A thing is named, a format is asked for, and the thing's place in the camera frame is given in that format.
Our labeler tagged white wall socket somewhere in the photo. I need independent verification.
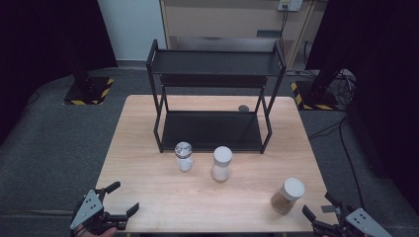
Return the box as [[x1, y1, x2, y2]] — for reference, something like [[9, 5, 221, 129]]
[[277, 0, 304, 13]]

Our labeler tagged light wooden cabinet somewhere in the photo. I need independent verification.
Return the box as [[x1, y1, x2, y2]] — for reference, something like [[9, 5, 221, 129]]
[[159, 0, 319, 70]]

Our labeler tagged person's left hand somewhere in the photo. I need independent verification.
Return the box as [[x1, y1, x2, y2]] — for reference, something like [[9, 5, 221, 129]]
[[74, 226, 119, 237]]

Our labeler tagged short black floor cable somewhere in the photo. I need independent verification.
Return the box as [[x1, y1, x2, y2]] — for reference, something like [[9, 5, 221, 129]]
[[307, 117, 349, 141]]

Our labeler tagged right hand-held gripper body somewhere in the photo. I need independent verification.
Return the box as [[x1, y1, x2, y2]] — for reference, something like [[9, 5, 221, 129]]
[[311, 202, 393, 237]]

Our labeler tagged black stand with striped base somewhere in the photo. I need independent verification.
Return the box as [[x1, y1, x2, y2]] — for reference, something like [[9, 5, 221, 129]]
[[62, 58, 115, 107], [290, 62, 347, 112]]

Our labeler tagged white-lidded jar of brown powder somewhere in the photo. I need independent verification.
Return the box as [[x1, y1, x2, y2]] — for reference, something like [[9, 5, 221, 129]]
[[270, 177, 306, 216]]

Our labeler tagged tangle of black cables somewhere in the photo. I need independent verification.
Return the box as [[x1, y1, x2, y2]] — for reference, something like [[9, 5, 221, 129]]
[[334, 68, 358, 108]]

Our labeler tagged black socket cable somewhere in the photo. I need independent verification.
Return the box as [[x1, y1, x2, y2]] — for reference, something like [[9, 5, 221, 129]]
[[279, 8, 291, 53]]

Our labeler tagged silver-lidded glass shaker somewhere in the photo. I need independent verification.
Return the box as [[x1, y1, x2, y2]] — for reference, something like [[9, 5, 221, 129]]
[[174, 141, 195, 173]]

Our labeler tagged grey cabinet label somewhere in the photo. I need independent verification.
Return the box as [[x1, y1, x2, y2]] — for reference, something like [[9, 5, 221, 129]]
[[256, 30, 283, 38]]

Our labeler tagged long black floor cable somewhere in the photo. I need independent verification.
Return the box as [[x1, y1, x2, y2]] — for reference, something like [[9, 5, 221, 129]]
[[338, 117, 367, 211]]

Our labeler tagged black curtain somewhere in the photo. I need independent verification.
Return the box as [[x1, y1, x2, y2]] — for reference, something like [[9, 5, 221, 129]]
[[304, 0, 419, 205], [0, 0, 118, 146]]

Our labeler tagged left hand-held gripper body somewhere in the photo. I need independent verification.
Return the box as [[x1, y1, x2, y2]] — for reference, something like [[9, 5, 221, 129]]
[[69, 189, 129, 236]]

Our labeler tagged white-lidded jar of white powder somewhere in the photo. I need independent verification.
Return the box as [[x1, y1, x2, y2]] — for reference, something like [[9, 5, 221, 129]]
[[209, 145, 233, 183]]

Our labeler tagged black metal two-tier rack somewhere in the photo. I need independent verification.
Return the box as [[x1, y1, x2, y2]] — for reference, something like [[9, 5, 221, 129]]
[[145, 39, 288, 155]]

